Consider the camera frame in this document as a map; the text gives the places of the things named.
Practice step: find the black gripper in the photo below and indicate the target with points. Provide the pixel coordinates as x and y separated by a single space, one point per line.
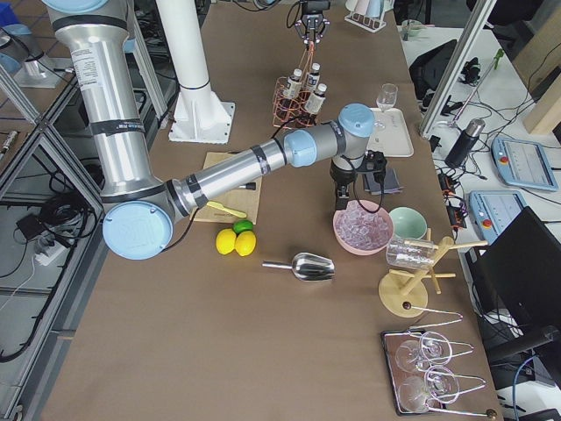
343 179
311 22

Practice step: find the copper wire bottle basket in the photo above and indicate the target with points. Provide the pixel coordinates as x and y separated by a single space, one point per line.
291 113

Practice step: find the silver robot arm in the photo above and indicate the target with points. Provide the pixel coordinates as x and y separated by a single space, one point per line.
140 209

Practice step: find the tea bottle in basket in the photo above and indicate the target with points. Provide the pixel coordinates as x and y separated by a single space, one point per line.
312 77

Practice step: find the tea bottle lying low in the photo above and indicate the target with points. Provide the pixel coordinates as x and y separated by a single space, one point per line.
315 100

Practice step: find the grey cloth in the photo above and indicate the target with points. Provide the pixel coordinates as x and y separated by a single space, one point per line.
391 183

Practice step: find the pink bowl of ice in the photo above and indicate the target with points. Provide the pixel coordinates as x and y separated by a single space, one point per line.
363 228

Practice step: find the white cup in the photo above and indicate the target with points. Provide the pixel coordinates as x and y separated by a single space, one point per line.
357 6

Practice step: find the pale green cup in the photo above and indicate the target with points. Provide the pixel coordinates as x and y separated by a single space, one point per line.
375 8

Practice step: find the white serving tray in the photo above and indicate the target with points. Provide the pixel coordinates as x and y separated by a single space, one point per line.
394 140

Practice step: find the green bowl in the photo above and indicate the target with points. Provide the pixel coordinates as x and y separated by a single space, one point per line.
408 223

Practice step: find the steel muddler rod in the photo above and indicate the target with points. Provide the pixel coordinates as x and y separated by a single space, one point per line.
248 186

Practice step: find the steel ice scoop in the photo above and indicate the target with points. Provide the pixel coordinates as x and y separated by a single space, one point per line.
307 267

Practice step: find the clear wine glass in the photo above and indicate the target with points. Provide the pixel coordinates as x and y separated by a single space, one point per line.
386 100

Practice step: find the glass jar on stand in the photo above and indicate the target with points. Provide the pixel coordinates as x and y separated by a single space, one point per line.
410 253

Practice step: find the green lime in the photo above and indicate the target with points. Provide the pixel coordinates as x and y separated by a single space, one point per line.
242 225

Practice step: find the yellow lemon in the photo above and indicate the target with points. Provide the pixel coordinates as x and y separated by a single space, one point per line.
225 241
245 243

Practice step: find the wooden cup tree stand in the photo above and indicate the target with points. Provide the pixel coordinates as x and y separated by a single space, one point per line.
402 290

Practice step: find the black thermos bottle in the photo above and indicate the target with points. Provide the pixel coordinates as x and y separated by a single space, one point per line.
464 144

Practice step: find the yellow plastic knife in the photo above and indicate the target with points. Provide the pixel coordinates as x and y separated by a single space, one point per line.
220 207

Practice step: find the blue teach pendant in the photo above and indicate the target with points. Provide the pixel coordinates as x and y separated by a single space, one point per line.
523 164
493 210

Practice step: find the black glass tray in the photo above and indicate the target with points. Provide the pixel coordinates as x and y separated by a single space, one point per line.
390 342

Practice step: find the upside wine glass far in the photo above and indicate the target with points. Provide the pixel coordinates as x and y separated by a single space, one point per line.
423 350

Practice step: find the upside wine glass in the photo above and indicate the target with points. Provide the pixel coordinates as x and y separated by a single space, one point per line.
423 350
436 388

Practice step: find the black monitor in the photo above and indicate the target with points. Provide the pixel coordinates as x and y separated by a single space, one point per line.
520 272

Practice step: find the upside wine glass near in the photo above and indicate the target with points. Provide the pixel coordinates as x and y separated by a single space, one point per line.
436 388

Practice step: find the white wire cup rack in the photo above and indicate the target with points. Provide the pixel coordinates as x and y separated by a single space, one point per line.
372 25

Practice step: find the aluminium frame post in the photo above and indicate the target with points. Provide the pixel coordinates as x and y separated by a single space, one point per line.
480 13

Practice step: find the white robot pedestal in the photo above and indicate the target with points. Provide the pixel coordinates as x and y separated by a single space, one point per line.
199 115

